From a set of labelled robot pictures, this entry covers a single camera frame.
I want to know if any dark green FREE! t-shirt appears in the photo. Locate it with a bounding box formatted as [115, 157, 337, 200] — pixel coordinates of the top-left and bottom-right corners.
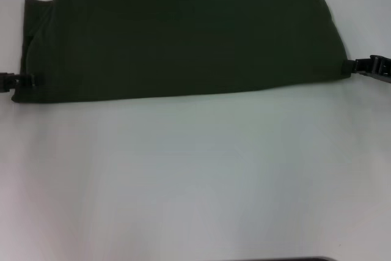
[10, 0, 353, 105]

